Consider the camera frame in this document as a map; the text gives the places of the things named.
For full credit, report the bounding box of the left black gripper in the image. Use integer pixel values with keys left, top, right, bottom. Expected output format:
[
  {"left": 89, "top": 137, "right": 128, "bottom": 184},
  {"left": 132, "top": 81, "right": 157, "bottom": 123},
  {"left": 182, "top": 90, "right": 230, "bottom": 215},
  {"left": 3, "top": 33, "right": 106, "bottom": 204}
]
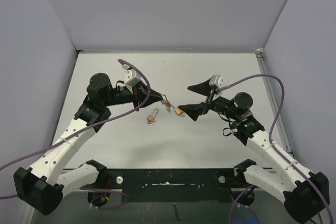
[{"left": 103, "top": 80, "right": 163, "bottom": 111}]

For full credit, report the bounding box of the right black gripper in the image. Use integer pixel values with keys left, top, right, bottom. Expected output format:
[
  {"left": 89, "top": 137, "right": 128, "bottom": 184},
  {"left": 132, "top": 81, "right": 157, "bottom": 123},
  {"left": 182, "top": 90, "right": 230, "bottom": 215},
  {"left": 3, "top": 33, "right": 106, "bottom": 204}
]
[{"left": 179, "top": 79, "right": 240, "bottom": 121}]

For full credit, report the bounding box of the wide brass padlock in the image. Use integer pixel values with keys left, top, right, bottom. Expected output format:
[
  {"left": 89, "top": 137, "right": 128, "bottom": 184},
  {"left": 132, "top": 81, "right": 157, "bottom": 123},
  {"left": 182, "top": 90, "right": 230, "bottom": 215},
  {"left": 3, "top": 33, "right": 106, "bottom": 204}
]
[{"left": 172, "top": 105, "right": 185, "bottom": 117}]

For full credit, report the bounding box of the long-shackle brass padlock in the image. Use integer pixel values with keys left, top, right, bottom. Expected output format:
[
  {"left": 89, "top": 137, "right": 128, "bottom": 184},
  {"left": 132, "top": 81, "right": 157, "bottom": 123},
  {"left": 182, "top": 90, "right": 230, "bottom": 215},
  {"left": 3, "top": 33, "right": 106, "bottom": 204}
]
[
  {"left": 161, "top": 94, "right": 171, "bottom": 109},
  {"left": 146, "top": 108, "right": 160, "bottom": 125}
]

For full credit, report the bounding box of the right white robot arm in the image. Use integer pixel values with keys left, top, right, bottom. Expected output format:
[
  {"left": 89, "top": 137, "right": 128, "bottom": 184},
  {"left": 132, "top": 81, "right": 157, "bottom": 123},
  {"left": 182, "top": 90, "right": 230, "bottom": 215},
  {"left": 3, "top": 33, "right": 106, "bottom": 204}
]
[{"left": 179, "top": 74, "right": 334, "bottom": 223}]

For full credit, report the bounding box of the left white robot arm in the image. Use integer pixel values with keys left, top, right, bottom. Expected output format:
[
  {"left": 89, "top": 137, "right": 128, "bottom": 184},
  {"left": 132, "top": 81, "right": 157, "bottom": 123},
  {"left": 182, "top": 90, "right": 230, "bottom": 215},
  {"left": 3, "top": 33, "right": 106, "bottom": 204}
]
[{"left": 14, "top": 70, "right": 163, "bottom": 215}]

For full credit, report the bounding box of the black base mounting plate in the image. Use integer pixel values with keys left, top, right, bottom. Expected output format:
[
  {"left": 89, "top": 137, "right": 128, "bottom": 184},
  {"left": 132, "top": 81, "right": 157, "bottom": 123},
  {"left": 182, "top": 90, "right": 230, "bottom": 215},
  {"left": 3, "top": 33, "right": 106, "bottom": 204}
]
[{"left": 86, "top": 168, "right": 249, "bottom": 202}]

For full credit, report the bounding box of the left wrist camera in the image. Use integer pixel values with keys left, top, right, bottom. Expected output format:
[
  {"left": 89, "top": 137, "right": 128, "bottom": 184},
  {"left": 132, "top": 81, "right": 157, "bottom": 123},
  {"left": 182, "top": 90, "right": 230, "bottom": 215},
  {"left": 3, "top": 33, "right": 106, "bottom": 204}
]
[{"left": 124, "top": 69, "right": 142, "bottom": 87}]

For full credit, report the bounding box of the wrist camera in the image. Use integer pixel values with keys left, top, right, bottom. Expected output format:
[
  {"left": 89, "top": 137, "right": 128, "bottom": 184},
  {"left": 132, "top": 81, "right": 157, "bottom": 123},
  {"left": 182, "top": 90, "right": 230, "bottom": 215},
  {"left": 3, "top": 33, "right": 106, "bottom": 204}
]
[
  {"left": 209, "top": 74, "right": 226, "bottom": 89},
  {"left": 124, "top": 69, "right": 142, "bottom": 87}
]

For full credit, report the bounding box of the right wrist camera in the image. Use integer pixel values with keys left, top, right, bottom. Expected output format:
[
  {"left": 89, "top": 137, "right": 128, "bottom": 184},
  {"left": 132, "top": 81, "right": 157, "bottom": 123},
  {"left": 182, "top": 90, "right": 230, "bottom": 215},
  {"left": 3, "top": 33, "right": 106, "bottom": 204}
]
[{"left": 209, "top": 74, "right": 226, "bottom": 89}]

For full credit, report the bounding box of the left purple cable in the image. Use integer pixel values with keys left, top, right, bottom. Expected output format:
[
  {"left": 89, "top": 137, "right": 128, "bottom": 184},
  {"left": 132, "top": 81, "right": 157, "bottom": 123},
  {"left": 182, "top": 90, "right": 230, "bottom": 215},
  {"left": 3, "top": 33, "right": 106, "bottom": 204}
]
[{"left": 0, "top": 58, "right": 152, "bottom": 201}]

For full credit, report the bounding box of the aluminium frame rail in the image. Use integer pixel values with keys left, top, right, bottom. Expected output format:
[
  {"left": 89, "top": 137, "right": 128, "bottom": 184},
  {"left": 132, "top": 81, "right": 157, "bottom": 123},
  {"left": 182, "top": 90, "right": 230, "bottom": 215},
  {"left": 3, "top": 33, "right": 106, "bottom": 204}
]
[{"left": 256, "top": 48, "right": 299, "bottom": 172}]

